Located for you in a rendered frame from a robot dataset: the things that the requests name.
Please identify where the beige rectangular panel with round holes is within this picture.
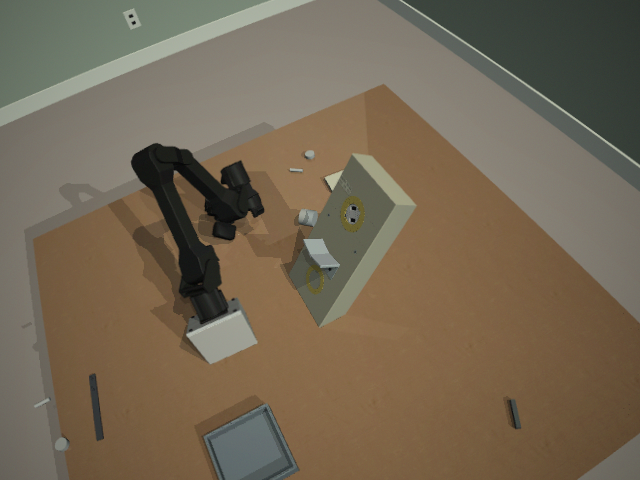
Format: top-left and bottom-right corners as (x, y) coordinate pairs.
(289, 153), (417, 328)

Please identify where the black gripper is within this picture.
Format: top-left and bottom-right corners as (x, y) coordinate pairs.
(212, 175), (236, 240)

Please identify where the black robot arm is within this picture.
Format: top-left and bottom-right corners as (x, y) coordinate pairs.
(131, 143), (264, 324)

